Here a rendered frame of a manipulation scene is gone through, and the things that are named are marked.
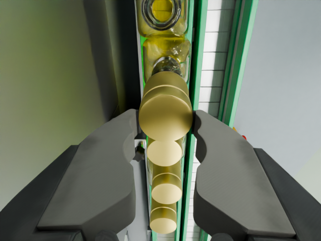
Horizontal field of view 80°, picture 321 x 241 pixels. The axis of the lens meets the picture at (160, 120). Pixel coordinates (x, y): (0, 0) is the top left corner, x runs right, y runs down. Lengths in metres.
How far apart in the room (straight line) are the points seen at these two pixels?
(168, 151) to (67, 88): 0.15
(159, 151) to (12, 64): 0.14
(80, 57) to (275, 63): 0.51
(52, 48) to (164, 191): 0.19
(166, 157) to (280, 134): 0.62
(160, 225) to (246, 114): 0.49
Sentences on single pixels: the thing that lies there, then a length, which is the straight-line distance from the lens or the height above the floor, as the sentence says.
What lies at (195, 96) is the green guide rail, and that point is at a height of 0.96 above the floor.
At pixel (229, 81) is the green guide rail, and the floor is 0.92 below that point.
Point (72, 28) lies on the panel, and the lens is 0.30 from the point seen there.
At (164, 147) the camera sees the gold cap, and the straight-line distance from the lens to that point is 0.18.
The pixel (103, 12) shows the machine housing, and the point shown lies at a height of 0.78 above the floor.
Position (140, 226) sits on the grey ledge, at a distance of 0.82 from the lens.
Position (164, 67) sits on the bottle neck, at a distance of 0.17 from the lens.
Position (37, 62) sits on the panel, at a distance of 0.22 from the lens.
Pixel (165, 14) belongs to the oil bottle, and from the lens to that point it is 0.24.
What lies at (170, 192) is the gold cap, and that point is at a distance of 0.22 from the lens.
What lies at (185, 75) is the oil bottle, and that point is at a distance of 0.22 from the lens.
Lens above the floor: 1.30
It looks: 60 degrees down
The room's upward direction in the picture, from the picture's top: 176 degrees counter-clockwise
